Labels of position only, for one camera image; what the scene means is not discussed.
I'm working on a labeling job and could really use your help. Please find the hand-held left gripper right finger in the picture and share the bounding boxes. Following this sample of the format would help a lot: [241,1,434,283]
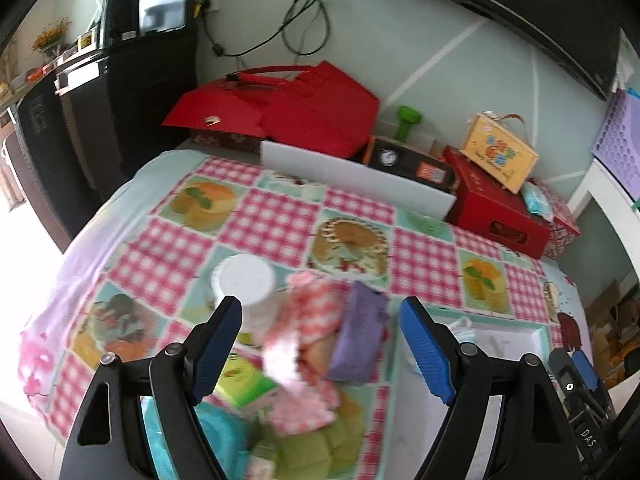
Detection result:
[398,296,583,480]

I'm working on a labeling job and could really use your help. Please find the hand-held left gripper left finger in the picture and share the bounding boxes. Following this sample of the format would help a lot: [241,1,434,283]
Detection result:
[59,295,246,480]

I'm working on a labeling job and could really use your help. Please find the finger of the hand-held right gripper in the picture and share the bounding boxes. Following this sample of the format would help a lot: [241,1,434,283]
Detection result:
[548,347,576,393]
[571,350,606,396]

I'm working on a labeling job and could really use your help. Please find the green tissue packet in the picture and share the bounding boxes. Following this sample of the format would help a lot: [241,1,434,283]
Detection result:
[212,352,281,408]

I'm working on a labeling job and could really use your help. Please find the white tray with teal rim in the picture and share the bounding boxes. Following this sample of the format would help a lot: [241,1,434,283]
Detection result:
[390,307,556,411]

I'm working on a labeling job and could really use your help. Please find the purple packet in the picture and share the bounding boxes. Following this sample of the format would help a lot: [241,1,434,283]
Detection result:
[325,280,391,386]

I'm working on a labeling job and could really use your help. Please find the coral white wavy towel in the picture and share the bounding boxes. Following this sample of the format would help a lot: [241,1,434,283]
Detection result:
[260,270,346,436]

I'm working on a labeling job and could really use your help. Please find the orange round sponge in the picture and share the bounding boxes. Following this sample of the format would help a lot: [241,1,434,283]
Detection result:
[300,335,341,376]

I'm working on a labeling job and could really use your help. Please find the green cloth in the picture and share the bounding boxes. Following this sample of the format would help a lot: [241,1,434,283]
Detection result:
[260,410,366,480]

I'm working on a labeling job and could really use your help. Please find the pink floral box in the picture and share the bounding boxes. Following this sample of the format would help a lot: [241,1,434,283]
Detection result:
[530,177,582,261]

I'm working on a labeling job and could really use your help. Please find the red cardboard box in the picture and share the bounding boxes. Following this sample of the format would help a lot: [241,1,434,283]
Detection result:
[442,146,552,261]

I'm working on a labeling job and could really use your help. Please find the light printed bedsheet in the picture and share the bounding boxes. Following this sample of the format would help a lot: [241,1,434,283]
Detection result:
[17,150,588,441]

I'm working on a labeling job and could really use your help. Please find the light blue packet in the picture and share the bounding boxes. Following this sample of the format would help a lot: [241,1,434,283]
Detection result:
[520,181,556,221]

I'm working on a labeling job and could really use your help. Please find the white foam board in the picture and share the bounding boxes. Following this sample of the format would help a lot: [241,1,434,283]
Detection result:
[259,140,457,221]

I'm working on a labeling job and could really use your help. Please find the black box with gauge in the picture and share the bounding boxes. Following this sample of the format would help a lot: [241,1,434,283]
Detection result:
[362,135,458,193]

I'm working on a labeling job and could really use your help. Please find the brown patterned box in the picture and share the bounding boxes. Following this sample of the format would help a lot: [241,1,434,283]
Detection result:
[189,127,263,153]

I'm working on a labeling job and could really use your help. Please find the green dumbbell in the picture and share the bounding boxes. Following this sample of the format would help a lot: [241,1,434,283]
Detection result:
[393,105,423,143]

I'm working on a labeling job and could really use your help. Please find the purple plastic basket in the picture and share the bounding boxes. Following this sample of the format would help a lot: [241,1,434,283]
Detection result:
[590,87,640,191]

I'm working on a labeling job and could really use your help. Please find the flat red bag gold emblem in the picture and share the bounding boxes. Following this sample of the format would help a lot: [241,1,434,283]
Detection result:
[161,77,273,141]

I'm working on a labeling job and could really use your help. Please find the black speaker cabinet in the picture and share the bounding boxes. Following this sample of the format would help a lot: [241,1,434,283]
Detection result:
[15,72,101,253]

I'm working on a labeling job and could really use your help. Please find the large red gift bag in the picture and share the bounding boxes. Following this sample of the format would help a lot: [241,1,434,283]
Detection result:
[227,61,381,161]

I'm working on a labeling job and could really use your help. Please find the tall black cabinet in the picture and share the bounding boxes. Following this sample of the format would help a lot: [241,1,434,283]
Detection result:
[55,27,201,191]

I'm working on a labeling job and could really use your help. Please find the black television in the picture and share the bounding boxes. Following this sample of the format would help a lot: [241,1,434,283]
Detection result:
[290,0,621,101]

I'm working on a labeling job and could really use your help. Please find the black screen device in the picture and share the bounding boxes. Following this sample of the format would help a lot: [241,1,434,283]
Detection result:
[100,0,201,48]

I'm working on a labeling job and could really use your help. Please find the yellow flowers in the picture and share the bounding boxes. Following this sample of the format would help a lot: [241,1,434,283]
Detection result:
[31,17,72,56]

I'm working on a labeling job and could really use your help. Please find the yellow gift box with handle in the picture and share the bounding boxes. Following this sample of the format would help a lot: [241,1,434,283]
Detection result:
[459,111,541,195]

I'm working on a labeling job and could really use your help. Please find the black power cord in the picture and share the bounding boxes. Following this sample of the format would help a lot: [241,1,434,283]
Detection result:
[197,0,301,58]

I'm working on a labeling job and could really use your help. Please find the black looped cable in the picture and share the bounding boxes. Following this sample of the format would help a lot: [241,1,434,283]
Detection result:
[281,0,333,57]

